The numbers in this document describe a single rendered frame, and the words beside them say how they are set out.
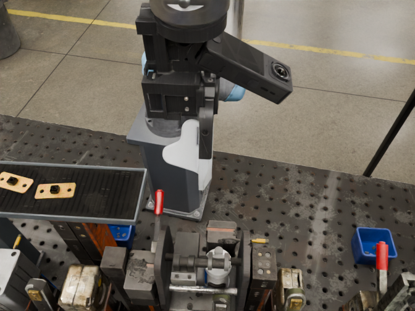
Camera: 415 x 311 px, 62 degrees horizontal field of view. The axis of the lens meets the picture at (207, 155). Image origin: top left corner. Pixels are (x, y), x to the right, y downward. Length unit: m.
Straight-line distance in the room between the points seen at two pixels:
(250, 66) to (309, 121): 2.28
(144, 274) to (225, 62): 0.54
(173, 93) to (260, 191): 1.00
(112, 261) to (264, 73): 0.55
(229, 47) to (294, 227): 0.98
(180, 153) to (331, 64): 2.88
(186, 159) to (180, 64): 0.11
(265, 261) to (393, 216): 0.77
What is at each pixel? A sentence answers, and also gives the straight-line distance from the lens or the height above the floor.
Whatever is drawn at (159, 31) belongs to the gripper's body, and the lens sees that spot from 0.35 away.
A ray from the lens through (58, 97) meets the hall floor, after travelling 2.96.
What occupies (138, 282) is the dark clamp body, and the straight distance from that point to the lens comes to 0.78.
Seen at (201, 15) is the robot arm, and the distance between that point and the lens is 0.32.
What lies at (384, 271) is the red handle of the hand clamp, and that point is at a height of 1.12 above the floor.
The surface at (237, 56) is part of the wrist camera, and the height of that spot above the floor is 1.60.
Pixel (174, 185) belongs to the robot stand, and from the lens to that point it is 1.11.
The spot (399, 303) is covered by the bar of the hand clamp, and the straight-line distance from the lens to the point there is 0.79.
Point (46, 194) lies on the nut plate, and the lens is 0.84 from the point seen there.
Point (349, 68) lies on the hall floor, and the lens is 3.24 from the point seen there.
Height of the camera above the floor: 1.81
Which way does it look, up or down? 51 degrees down
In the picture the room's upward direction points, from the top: straight up
